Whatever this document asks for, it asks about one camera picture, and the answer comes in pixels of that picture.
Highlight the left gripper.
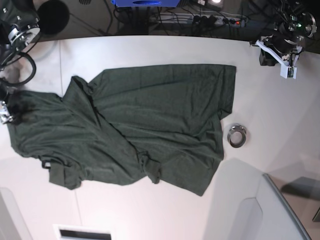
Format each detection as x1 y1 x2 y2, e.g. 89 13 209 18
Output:
249 34 304 79

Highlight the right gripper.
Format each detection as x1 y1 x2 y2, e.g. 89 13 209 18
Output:
0 94 20 125

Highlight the dark green t-shirt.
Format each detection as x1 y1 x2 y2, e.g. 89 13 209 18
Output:
7 64 237 196

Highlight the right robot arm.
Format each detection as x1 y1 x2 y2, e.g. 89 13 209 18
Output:
0 0 40 124

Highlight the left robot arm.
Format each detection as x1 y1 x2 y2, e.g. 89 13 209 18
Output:
250 0 318 79

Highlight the small black clip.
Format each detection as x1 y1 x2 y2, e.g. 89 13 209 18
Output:
41 160 51 170

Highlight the grey tape roll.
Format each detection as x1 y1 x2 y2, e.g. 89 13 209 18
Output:
227 123 247 148

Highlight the white power strip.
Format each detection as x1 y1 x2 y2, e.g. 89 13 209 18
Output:
154 12 249 28

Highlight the blue box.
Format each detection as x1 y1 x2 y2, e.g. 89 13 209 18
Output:
111 0 180 8

